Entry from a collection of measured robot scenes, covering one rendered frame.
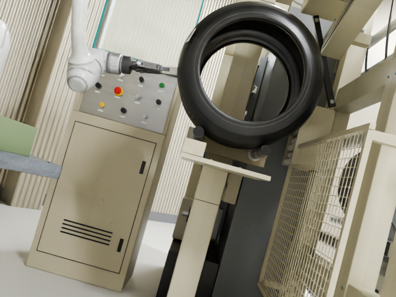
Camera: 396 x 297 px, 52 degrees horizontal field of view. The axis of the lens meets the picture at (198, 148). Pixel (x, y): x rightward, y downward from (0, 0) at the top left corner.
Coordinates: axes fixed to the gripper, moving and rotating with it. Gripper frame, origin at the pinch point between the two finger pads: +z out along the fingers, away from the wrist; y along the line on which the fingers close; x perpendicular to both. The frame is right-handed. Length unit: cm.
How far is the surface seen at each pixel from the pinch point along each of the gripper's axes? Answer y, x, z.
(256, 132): -12.5, 22.9, 37.9
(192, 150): -9.4, 33.0, 14.2
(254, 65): 27.6, -14.5, 38.2
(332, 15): 19, -41, 71
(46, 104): 212, -6, -131
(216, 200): 28, 53, 28
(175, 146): 378, 8, -15
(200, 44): -12.8, -8.7, 11.9
